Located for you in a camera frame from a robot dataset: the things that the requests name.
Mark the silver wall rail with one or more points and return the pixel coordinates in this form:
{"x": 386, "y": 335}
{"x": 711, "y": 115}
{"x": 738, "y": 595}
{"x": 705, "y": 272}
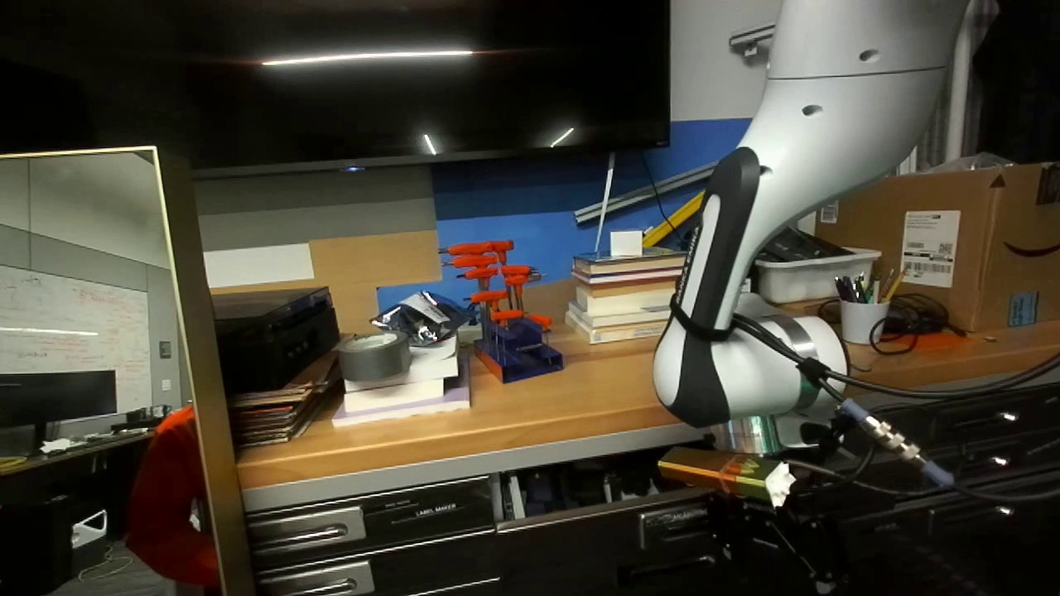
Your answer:
{"x": 751, "y": 41}

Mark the silver foil bag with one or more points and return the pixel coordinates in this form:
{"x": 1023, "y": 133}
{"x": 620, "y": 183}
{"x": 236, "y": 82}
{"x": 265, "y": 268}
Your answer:
{"x": 425, "y": 317}

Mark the dark cover book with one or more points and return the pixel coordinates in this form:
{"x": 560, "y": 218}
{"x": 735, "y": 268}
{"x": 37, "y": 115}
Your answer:
{"x": 631, "y": 264}

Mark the small white box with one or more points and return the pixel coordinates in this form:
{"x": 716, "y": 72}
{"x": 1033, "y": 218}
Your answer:
{"x": 628, "y": 243}

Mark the white plastic bin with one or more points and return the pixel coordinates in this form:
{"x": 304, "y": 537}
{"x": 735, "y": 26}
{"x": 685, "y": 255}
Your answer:
{"x": 823, "y": 275}

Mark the stack of books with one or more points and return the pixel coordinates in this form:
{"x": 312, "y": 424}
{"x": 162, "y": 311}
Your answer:
{"x": 616, "y": 328}

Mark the brown cardboard box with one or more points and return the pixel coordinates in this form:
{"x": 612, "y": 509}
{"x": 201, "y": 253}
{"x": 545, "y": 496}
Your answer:
{"x": 983, "y": 304}

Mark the white pen cup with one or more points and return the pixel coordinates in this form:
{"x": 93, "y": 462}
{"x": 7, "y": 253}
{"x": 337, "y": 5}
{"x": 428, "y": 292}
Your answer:
{"x": 867, "y": 324}

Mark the dark drawer cabinet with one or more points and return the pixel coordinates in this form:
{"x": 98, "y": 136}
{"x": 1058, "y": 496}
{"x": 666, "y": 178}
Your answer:
{"x": 995, "y": 441}

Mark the white paper sheet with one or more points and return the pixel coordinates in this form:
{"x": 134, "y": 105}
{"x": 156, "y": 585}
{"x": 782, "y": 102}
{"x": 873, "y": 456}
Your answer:
{"x": 258, "y": 268}

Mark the clear plastic bags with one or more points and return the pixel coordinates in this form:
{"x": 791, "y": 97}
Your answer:
{"x": 586, "y": 484}

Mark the orange hex keys blue stand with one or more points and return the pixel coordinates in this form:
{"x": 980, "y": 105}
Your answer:
{"x": 501, "y": 311}

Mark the grey metal tool drawer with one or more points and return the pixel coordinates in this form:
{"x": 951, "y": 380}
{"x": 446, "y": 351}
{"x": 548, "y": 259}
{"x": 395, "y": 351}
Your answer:
{"x": 575, "y": 551}

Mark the person in red top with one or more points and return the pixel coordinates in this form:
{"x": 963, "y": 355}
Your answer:
{"x": 168, "y": 498}

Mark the brown folder stack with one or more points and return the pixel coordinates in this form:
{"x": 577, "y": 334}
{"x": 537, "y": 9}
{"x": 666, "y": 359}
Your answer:
{"x": 282, "y": 410}

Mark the silver pen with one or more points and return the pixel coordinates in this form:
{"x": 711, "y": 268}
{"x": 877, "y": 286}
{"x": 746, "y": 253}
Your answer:
{"x": 873, "y": 286}

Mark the thin white rod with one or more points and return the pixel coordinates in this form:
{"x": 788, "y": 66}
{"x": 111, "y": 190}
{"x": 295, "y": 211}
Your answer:
{"x": 605, "y": 202}

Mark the cork board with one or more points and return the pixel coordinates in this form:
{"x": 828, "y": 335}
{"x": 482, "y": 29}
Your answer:
{"x": 377, "y": 269}

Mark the yellow bar tool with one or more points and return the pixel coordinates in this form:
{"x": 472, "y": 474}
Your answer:
{"x": 675, "y": 219}

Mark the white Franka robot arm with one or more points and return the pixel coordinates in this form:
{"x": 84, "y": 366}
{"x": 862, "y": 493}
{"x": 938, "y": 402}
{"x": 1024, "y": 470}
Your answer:
{"x": 840, "y": 166}

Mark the thick cream book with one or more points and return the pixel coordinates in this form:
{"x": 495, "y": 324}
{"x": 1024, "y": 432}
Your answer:
{"x": 616, "y": 300}

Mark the tan wrist camera box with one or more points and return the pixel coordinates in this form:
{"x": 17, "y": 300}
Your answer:
{"x": 730, "y": 474}

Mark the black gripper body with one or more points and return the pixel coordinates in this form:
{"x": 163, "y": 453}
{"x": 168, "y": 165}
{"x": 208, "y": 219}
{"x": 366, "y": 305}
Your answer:
{"x": 763, "y": 536}

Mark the grey duct tape roll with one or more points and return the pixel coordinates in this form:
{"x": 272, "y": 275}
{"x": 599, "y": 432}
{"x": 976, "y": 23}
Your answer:
{"x": 369, "y": 355}

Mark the dark marker pen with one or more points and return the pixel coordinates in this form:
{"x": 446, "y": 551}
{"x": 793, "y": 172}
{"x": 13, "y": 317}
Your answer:
{"x": 847, "y": 291}

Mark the black equipment stack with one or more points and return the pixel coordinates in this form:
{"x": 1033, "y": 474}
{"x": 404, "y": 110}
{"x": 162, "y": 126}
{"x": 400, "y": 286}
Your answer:
{"x": 278, "y": 334}

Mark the red spine book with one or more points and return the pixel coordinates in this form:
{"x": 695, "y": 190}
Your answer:
{"x": 625, "y": 280}

